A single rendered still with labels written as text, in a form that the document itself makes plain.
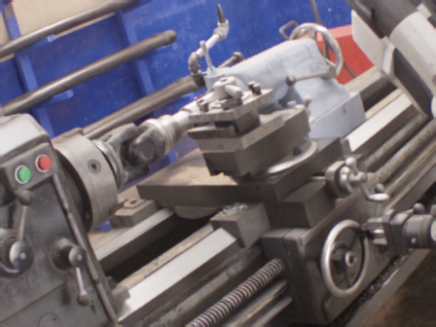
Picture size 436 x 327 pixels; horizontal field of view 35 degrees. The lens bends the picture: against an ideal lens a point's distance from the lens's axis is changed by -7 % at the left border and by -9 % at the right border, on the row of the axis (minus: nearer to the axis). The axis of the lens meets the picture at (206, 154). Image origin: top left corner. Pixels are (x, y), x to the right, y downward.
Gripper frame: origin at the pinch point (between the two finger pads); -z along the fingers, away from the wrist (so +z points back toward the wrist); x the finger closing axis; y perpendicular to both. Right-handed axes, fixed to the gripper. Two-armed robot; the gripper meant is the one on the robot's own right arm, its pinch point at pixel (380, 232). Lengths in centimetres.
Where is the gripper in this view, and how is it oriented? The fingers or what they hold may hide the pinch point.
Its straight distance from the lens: 191.0
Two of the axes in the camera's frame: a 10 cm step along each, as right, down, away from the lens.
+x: -3.3, -9.1, -2.7
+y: -6.5, 4.2, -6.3
